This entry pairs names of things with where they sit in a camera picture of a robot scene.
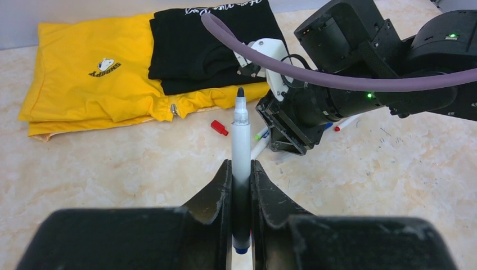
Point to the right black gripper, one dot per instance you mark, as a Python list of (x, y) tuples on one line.
[(347, 38)]

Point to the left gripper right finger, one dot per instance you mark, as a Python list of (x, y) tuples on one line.
[(271, 208)]

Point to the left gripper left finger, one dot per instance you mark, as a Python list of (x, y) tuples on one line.
[(207, 243)]

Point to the white blue-ended marker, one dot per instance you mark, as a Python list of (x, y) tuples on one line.
[(241, 171)]

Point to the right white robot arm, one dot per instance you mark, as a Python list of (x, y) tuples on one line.
[(444, 45)]

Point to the white green-tipped pen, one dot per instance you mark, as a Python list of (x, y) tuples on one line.
[(262, 133)]

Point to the red pen cap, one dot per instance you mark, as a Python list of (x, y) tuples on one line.
[(219, 127)]

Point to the white red-tipped pen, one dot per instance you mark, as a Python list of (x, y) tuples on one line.
[(346, 122)]

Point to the large white blue marker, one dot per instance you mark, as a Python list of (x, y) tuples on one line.
[(259, 147)]

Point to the black folded shirt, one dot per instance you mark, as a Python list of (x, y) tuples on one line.
[(187, 58)]

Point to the yellow folded shirt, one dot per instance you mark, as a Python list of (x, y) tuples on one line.
[(93, 75)]

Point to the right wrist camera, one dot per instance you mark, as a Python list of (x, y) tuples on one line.
[(271, 51)]

